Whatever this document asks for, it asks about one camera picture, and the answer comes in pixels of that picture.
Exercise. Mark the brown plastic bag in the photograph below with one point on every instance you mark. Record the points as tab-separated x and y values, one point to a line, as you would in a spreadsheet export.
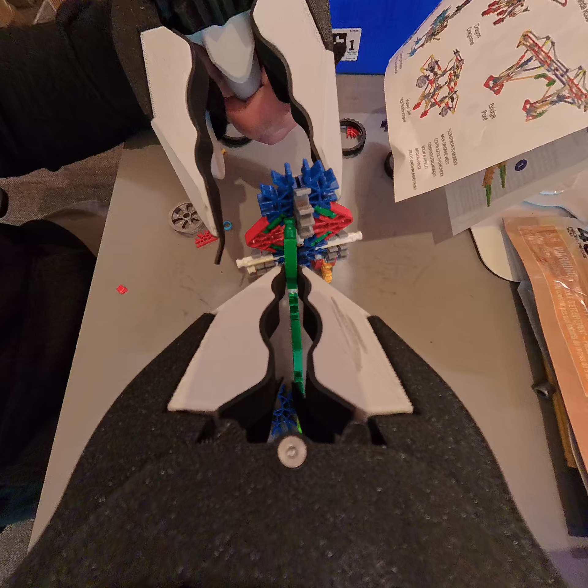
551	298

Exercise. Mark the person's left forearm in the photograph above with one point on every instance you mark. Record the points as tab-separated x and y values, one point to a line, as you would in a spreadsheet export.
55	92

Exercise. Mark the small grey connector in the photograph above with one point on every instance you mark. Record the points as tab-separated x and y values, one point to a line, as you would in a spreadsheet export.
544	389

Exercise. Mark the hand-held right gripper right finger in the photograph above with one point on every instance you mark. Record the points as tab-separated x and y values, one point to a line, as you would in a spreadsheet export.
358	363

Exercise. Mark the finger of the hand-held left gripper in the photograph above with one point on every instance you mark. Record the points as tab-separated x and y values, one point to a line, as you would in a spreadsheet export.
170	92
303	69

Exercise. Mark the white foam board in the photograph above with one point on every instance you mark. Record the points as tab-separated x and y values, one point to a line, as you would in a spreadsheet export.
487	248

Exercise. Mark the blue plastic bin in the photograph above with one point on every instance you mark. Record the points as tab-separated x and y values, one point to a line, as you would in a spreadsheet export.
390	27

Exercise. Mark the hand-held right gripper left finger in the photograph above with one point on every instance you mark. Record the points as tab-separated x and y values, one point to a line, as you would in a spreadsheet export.
220	363

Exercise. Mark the colourful construction toy model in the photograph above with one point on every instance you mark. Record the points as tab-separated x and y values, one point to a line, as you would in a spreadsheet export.
262	234

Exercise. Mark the grey spoked pulley wheel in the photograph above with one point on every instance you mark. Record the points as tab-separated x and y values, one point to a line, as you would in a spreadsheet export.
186	218

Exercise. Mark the person's left hand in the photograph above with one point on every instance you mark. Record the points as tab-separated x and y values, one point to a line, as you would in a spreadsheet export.
262	115

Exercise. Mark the white instruction booklet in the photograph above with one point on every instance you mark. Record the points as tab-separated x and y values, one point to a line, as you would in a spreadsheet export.
528	193

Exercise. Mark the toy models instruction sheet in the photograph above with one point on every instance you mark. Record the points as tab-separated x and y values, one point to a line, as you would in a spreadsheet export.
505	128

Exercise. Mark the black wheel with grey hub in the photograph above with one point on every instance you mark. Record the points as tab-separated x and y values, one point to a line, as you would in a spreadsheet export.
389	165

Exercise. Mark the red half snowflake connector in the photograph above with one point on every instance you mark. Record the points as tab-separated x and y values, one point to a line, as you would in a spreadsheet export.
206	239

